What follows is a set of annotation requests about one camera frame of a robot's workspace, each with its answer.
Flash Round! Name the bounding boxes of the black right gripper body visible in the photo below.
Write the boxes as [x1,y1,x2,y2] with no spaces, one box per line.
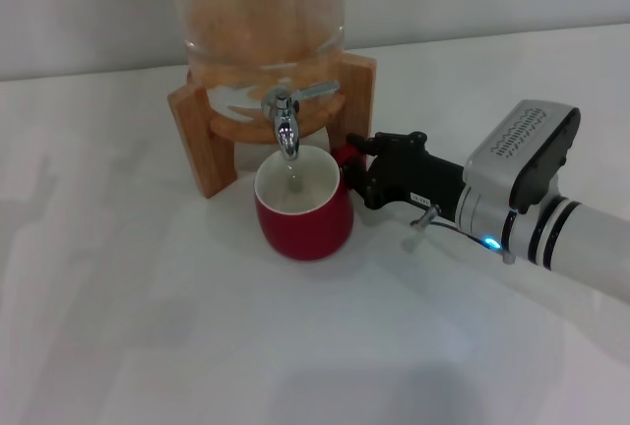
[366,142,469,220]

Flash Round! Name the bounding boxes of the red cup white inside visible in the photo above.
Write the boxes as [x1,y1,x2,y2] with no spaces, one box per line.
[253,144,368,264]

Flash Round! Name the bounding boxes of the chrome faucet with lever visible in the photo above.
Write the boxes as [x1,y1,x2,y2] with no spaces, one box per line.
[260,79,342,162]

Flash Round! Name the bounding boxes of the wooden dispenser stand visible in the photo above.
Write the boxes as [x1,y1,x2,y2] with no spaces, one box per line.
[166,53,379,199]

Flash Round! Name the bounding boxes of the clear glass dispenser jar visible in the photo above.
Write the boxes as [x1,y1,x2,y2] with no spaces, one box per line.
[164,0,348,144]

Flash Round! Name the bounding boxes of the thin black cable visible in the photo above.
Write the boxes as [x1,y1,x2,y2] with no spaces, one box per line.
[432,220,487,245]

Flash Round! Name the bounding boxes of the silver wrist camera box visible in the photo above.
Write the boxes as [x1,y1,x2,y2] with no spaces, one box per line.
[462,98,581,215]

